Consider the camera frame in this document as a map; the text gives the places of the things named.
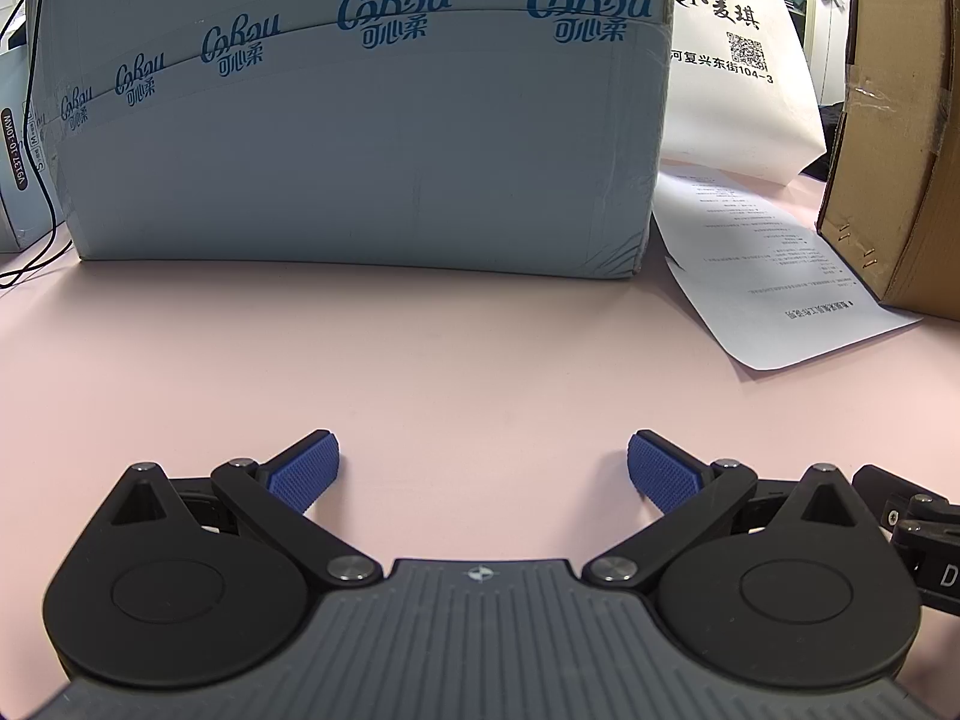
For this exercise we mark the large light blue carton box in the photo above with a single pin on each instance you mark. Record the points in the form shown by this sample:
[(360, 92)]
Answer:
[(360, 150)]

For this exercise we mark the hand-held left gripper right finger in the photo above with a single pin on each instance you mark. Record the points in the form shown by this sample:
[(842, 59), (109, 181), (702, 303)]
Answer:
[(664, 472)]

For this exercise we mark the brown cardboard box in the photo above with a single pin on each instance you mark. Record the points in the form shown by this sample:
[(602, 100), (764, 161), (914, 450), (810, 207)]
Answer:
[(900, 127)]

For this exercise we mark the small light blue box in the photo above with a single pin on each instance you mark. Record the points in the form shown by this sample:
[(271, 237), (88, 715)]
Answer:
[(19, 157)]

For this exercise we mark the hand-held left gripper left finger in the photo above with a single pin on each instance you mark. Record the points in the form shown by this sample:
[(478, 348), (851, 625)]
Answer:
[(304, 471)]

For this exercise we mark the white printed bag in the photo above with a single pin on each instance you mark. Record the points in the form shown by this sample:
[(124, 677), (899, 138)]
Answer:
[(739, 97)]

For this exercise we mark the white printed paper sheet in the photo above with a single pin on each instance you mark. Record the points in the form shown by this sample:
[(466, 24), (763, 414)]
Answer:
[(772, 277)]

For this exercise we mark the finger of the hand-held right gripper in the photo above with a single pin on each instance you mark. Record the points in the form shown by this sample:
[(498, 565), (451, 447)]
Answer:
[(896, 491)]

